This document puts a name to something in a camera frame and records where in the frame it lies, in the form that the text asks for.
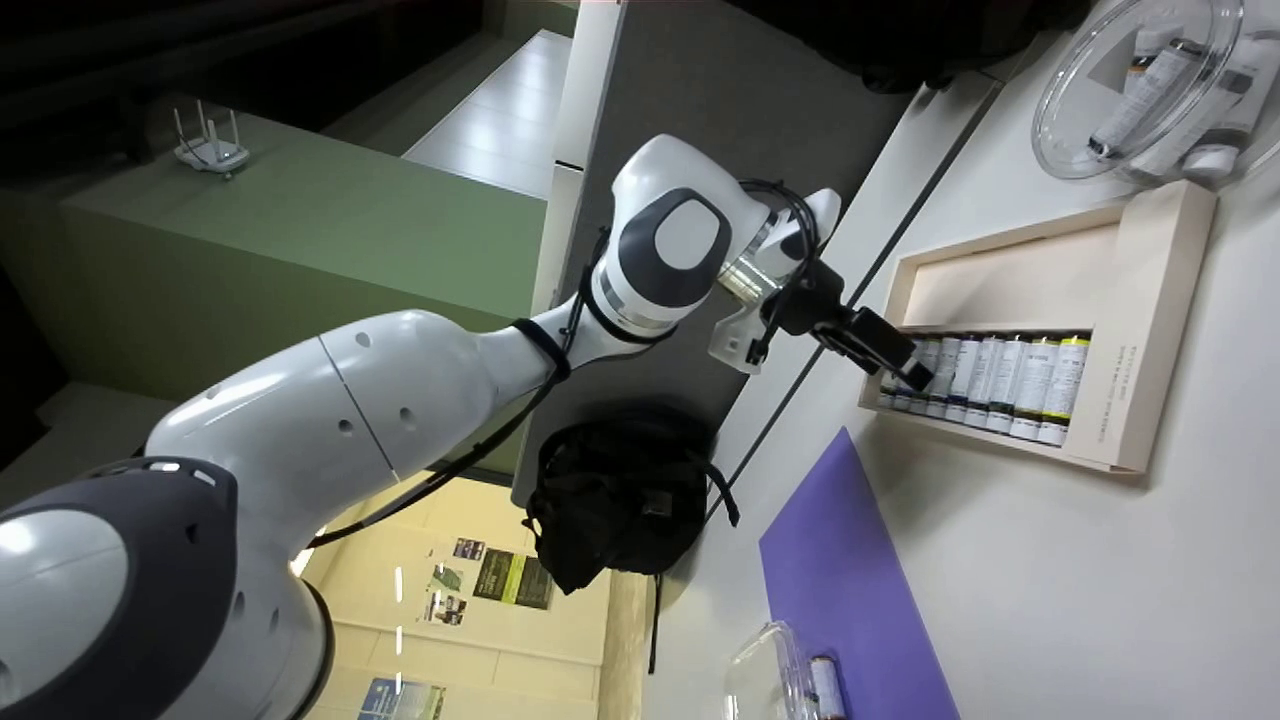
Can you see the white plastic item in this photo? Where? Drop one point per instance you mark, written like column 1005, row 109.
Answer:
column 1233, row 115

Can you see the green cabinet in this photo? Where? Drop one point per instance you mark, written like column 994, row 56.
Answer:
column 333, row 243

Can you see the white wrist mounting bracket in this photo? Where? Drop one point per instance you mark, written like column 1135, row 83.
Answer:
column 739, row 334

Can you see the small clear plastic container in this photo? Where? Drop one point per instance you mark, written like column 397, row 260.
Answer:
column 762, row 675

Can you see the blue picture poster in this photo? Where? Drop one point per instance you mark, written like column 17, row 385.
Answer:
column 403, row 696

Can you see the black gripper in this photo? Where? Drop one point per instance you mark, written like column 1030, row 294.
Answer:
column 808, row 301

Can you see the purple mat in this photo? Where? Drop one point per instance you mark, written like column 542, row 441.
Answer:
column 852, row 600

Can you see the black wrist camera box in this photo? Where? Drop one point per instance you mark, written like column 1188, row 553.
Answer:
column 865, row 334

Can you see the light wooden box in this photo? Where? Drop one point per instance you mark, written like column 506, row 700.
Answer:
column 1013, row 275

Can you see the black backpack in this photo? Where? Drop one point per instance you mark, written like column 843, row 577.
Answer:
column 621, row 503

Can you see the small white bottle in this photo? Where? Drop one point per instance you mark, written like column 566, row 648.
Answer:
column 824, row 684

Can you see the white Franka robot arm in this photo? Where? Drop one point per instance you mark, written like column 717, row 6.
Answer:
column 403, row 385

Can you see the dark wall poster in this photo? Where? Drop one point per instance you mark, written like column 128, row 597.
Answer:
column 498, row 577

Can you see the white marker pen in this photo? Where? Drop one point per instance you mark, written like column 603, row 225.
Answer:
column 1141, row 97

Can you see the small picture poster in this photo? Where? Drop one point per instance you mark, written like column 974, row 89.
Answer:
column 444, row 610

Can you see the white paint bottle yellow band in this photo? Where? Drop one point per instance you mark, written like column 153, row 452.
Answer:
column 1067, row 383

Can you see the white wifi router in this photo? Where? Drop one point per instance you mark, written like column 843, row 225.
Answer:
column 208, row 141

